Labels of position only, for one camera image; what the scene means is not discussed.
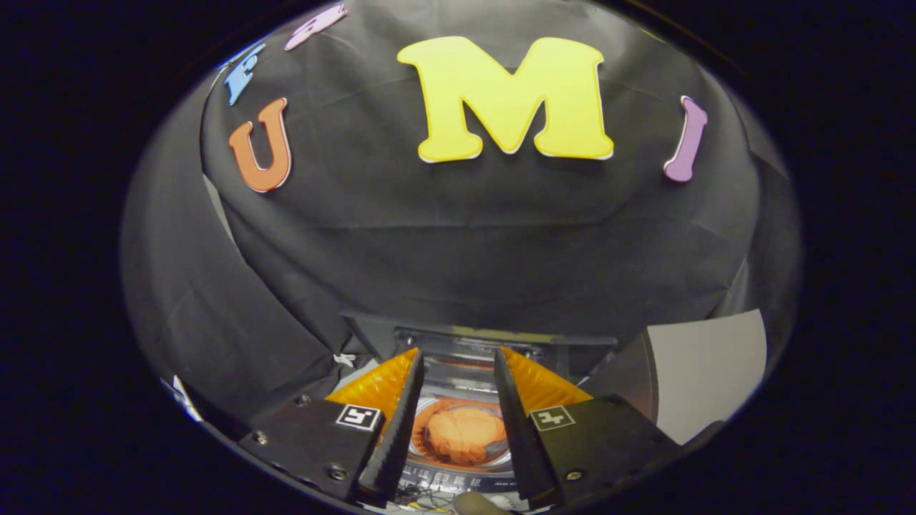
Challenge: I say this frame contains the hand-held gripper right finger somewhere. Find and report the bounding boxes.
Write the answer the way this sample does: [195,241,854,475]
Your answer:
[492,345,681,510]

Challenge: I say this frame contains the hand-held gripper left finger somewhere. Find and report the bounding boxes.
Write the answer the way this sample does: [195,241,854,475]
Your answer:
[238,347,425,505]

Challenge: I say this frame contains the orange polo shirt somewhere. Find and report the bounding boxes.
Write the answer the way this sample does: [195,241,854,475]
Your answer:
[426,406,509,466]

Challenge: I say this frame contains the small dark washing machine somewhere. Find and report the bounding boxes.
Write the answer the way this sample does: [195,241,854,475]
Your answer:
[340,310,620,501]

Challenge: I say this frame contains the grey cabinet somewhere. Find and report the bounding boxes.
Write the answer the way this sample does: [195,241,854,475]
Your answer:
[578,309,768,446]

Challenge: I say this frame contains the black backdrop cloth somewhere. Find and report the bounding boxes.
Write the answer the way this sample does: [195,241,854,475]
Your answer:
[118,0,802,430]

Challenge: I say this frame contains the thin black cables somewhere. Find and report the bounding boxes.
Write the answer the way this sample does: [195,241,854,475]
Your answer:
[390,486,459,514]

